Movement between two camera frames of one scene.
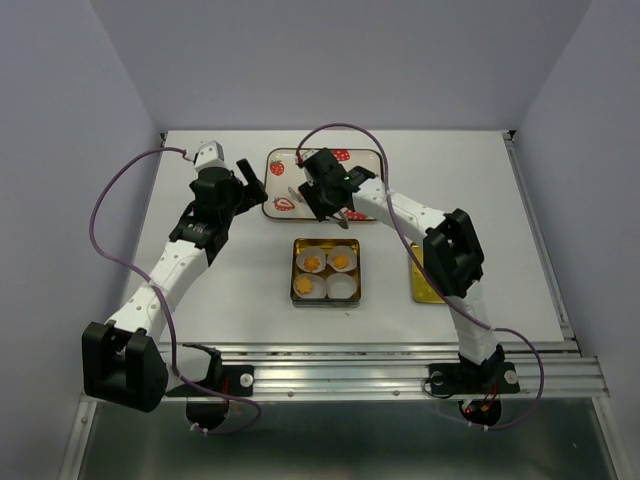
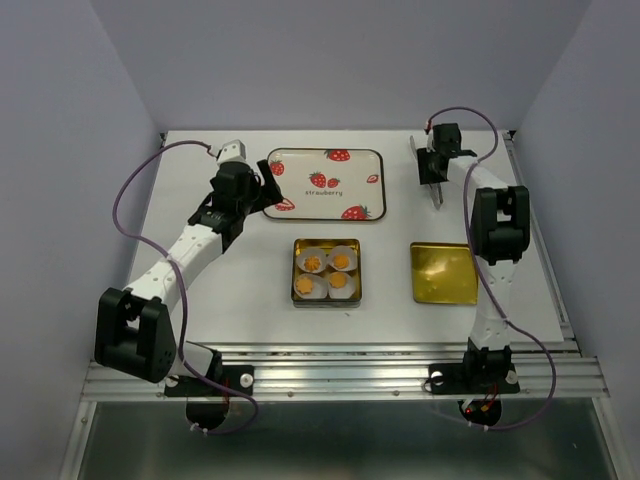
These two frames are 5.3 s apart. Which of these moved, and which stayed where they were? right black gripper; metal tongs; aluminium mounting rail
Moved: metal tongs; right black gripper
Stayed: aluminium mounting rail
